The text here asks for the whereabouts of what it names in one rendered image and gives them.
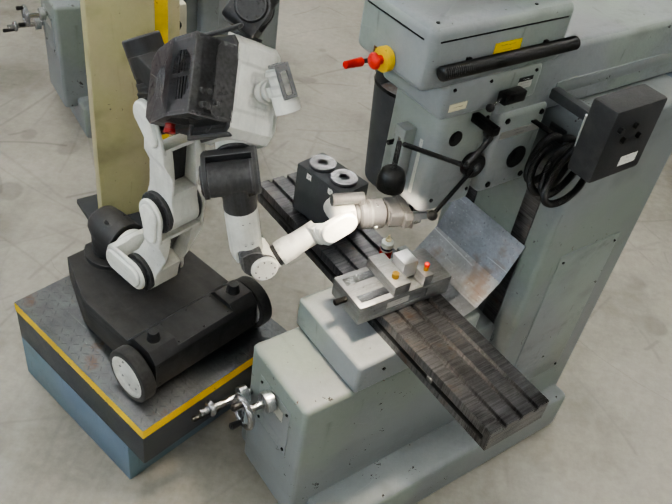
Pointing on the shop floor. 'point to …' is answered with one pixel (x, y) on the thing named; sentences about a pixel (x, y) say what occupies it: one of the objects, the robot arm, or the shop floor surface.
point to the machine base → (426, 463)
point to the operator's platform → (36, 349)
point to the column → (565, 246)
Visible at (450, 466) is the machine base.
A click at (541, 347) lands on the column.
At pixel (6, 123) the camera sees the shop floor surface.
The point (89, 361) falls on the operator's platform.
